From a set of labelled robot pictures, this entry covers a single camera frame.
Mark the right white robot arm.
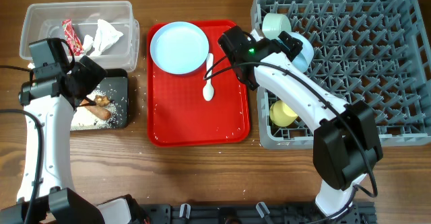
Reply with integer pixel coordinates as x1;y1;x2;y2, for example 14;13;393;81
147;23;383;219

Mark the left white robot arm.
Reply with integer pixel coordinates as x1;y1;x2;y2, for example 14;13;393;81
1;38;151;223

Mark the clear plastic waste bin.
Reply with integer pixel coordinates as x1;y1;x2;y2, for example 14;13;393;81
20;1;140;72

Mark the red snack wrapper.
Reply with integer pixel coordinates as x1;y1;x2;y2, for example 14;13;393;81
61;19;84;56

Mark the pile of white rice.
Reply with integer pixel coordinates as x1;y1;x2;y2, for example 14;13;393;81
71;89;117;130

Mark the red serving tray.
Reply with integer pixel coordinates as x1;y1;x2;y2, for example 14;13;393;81
146;19;251;148

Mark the white plastic spoon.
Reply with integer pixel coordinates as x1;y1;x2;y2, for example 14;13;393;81
203;53;214;102

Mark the small white paper scrap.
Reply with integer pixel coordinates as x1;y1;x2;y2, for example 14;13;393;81
82;34;94;54

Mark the grey dishwasher rack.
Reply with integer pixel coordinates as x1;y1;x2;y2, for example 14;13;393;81
251;0;430;147

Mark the white napkin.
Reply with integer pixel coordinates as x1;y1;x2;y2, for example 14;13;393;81
90;19;123;57

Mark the light blue bowl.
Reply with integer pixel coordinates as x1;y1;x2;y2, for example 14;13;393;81
289;32;314;73

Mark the mint green bowl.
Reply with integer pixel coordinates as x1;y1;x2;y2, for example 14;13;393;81
262;13;292;40

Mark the orange carrot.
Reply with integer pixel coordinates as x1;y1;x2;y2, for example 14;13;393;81
84;105;112;120

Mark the white round plate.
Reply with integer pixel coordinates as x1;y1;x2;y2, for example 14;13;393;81
150;22;209;75

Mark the brown food scrap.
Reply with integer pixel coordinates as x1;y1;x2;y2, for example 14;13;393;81
94;95;111;107

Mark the yellow plastic cup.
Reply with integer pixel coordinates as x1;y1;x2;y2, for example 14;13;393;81
269;100;298;127

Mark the black waste tray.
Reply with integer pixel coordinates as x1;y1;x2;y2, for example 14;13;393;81
95;69;129;129

